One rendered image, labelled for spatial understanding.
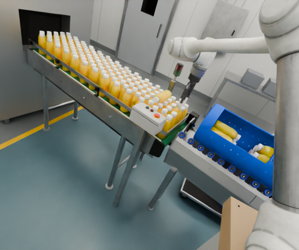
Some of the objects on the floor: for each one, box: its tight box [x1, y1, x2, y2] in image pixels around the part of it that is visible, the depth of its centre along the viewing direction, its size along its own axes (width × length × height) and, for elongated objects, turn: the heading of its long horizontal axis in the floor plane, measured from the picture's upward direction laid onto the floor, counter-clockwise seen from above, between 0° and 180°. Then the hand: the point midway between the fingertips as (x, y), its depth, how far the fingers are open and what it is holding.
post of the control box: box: [113, 127, 147, 207], centre depth 140 cm, size 4×4×100 cm
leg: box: [147, 167, 176, 210], centre depth 159 cm, size 6×6×63 cm
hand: (182, 102), depth 120 cm, fingers closed on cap, 4 cm apart
